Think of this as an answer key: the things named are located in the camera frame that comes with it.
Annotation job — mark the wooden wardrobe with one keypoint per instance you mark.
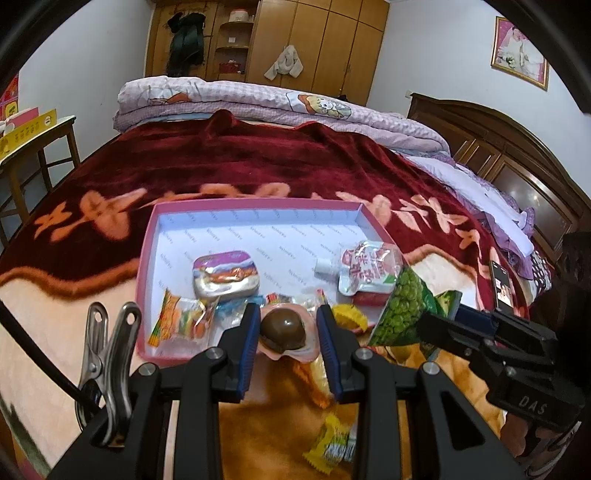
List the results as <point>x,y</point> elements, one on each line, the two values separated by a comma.
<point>332,41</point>

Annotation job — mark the black smartphone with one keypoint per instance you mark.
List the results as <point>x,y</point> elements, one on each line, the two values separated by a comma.
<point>501,286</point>

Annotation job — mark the clear orange-edged candy packet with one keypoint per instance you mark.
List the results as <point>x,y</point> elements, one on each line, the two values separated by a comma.
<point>184,321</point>

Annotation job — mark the pink tissue box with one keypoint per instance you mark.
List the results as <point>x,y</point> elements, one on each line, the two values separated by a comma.
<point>23,116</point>

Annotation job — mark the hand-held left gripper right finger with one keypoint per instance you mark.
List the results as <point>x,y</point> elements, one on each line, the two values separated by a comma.
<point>328,350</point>

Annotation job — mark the dark red floral blanket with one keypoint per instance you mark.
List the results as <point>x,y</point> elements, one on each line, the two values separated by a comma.
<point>231,157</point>

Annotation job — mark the folded pink checked quilt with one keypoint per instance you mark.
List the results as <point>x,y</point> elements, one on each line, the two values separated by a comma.
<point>231,92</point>

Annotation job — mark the red yellow patterned panel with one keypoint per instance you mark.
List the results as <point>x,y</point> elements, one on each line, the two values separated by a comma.
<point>9,99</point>

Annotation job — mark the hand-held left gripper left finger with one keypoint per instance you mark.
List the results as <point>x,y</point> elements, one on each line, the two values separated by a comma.
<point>249,344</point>

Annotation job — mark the purple ruffled bedding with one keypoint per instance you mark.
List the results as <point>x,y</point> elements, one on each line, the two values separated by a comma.
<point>485,203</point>

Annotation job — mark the red sausage snack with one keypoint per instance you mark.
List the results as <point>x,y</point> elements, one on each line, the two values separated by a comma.
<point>369,299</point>

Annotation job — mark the white hanging towel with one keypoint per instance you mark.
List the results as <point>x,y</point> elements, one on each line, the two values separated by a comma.
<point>286,62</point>

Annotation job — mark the silver lidded pudding cup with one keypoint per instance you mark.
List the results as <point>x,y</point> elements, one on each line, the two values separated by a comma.
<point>226,274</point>

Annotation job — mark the yellow jelly cup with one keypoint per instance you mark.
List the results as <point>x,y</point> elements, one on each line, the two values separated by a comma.
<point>349,318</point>

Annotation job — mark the green pea snack packet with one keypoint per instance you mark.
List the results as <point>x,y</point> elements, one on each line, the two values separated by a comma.
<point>401,314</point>

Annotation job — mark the white red drink pouch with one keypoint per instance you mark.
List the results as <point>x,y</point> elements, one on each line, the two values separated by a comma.
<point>364,270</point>

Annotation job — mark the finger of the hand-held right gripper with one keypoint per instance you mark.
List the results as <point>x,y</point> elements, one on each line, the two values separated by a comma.
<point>475,318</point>
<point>448,332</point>

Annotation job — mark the yellow flat box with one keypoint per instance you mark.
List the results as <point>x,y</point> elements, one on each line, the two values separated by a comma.
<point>27,136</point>

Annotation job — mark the framed wall photo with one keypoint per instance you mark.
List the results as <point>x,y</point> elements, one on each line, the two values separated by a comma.
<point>519,50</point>

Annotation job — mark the dark wooden headboard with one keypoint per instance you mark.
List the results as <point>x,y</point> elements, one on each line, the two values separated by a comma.
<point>508,143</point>

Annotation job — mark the yellow candy packet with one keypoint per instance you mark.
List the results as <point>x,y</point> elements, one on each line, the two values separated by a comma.
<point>330,450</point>

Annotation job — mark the pink cardboard tray box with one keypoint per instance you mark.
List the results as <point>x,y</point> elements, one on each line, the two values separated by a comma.
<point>277,230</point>

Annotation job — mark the wooden side table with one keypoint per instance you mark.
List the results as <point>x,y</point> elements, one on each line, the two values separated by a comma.
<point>60,134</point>

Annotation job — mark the round white box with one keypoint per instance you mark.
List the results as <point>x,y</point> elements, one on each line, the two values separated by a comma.
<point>240,15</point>

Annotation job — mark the white sneaker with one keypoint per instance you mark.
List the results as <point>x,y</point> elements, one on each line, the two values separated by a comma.
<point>551,454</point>

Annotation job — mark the red box on shelf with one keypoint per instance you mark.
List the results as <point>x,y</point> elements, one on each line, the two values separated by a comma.
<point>229,68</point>

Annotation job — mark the metal spring clip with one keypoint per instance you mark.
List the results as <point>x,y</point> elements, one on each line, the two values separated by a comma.
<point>99,350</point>

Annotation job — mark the dark hanging jacket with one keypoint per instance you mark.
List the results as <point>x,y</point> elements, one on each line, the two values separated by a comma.
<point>187,44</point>

